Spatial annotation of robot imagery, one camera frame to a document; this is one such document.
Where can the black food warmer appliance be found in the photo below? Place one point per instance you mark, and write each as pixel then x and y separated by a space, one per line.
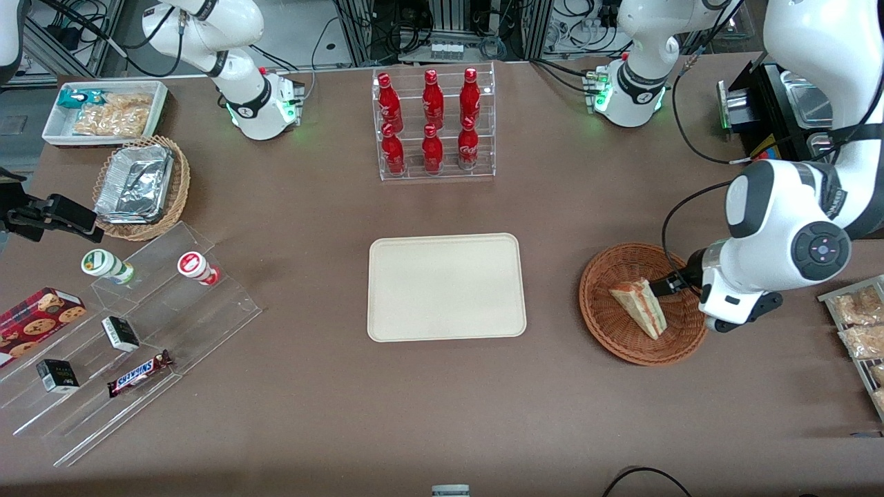
pixel 766 117

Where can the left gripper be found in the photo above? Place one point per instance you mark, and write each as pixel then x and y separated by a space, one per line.
pixel 693 266

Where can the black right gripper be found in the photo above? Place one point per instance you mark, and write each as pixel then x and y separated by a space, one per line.
pixel 15 207

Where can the dark brown wicker basket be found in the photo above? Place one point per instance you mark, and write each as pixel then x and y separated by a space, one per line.
pixel 621 345

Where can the clear bag fried snack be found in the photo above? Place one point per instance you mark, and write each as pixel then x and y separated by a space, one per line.
pixel 860 307
pixel 863 342
pixel 878 374

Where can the light brown wicker basket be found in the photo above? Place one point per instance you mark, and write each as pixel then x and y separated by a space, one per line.
pixel 181 179

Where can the teal snack packet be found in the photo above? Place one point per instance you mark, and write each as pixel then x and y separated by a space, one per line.
pixel 76 98

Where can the aluminium frame rack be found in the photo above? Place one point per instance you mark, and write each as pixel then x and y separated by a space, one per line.
pixel 359 31

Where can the red chocolate cookie box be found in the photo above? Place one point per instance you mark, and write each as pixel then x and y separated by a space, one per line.
pixel 34 321

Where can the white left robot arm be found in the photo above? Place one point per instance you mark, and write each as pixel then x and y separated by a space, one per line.
pixel 773 207

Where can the red cola bottle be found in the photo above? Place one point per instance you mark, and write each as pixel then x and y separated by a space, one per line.
pixel 432 152
pixel 389 100
pixel 433 96
pixel 393 153
pixel 467 148
pixel 470 96

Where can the snickers chocolate bar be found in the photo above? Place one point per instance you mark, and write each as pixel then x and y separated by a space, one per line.
pixel 138 374

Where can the steel warmer pan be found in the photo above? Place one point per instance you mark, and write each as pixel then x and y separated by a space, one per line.
pixel 822 143
pixel 808 100

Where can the red lid drink cup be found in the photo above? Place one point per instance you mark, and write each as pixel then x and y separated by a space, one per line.
pixel 193 266

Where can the triangular sandwich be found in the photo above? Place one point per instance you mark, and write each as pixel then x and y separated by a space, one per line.
pixel 639 304

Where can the small grey device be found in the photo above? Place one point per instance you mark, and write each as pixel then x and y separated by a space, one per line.
pixel 450 491

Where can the small black white box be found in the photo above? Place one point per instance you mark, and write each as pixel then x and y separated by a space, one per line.
pixel 121 335

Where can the clear bag of crackers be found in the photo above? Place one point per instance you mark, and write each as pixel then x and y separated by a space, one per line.
pixel 114 117

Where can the clear acrylic bottle rack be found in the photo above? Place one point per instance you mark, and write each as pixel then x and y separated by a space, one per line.
pixel 483 166

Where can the small black green box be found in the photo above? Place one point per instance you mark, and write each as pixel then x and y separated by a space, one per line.
pixel 59 376

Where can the aluminium foil container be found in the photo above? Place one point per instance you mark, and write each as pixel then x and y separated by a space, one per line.
pixel 135 183

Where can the green lid drink cup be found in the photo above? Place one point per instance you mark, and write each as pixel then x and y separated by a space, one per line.
pixel 100 262

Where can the beige plastic tray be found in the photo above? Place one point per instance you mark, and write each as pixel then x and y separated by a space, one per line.
pixel 445 286

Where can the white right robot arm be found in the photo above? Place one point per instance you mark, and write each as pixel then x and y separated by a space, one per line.
pixel 207 27

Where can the white rectangular snack bin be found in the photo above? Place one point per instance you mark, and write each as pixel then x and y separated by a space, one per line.
pixel 55 128

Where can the clear acrylic stepped display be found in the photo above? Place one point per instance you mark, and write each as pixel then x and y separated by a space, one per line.
pixel 207 324

